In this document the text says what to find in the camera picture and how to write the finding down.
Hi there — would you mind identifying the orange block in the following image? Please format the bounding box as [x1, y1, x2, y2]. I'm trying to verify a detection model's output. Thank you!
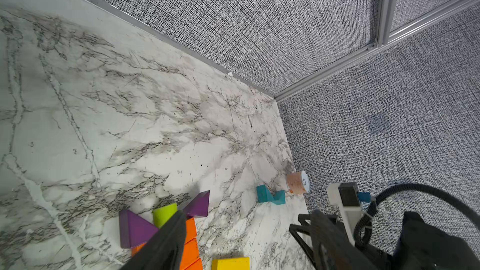
[179, 238, 200, 270]
[131, 217, 197, 256]
[185, 258, 203, 270]

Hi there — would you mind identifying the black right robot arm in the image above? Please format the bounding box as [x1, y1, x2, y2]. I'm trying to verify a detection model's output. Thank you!
[289, 182, 480, 270]

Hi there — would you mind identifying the purple triangle block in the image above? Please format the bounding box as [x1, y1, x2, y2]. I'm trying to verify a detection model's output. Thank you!
[179, 191, 210, 219]
[119, 209, 158, 249]

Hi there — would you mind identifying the teal triangle block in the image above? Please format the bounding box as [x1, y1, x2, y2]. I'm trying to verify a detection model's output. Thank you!
[256, 184, 274, 203]
[270, 190, 286, 205]

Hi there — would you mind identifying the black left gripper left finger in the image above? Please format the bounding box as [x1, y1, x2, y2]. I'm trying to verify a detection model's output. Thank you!
[121, 211, 186, 270]

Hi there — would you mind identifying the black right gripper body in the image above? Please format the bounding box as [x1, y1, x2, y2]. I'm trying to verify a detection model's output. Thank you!
[289, 214, 338, 270]

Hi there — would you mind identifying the white lidded cup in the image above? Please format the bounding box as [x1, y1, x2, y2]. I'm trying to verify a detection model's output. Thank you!
[286, 171, 311, 195]

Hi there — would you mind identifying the lime green cylinder block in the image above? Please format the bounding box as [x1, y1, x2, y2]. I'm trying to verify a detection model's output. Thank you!
[152, 203, 178, 229]

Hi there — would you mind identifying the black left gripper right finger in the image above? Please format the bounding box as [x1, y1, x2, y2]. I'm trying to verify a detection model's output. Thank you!
[309, 210, 377, 270]

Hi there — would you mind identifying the yellow block centre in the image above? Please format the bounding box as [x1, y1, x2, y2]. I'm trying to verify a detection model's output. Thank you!
[211, 257, 250, 270]

